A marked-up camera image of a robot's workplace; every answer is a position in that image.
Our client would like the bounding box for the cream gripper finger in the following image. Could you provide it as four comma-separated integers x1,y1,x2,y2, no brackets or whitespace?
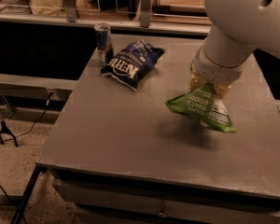
214,84,231,99
189,68,206,91

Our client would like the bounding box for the green rice chip bag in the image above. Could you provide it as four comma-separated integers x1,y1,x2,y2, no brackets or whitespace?
165,81,236,133

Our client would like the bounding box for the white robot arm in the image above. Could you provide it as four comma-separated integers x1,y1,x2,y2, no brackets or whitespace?
190,0,280,98

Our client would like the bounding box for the blue kettle chip bag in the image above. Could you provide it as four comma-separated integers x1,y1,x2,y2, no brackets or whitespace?
101,40,165,91

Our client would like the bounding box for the brown pegboard tray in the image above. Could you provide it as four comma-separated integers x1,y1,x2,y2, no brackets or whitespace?
152,0,206,17

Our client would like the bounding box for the silver blue energy drink can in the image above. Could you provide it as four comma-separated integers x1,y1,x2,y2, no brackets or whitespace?
94,23,114,66

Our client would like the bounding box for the black table leg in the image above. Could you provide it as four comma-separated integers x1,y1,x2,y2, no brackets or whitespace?
10,165,47,224

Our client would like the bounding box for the black tripod stand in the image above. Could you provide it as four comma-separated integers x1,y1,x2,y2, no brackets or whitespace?
0,109,18,146

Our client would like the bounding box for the metal shelf bracket middle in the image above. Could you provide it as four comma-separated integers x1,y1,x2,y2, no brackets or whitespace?
140,0,151,28

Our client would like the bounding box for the metal shelf bracket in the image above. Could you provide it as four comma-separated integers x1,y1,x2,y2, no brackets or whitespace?
63,0,78,22
140,0,151,28

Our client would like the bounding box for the metal shelf bracket left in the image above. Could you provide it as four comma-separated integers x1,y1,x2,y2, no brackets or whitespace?
63,0,78,22

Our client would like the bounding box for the black power cable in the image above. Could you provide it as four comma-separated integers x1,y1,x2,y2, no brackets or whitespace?
0,91,55,145

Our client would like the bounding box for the grey drawer with handle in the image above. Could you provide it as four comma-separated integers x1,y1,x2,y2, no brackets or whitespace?
52,178,280,224

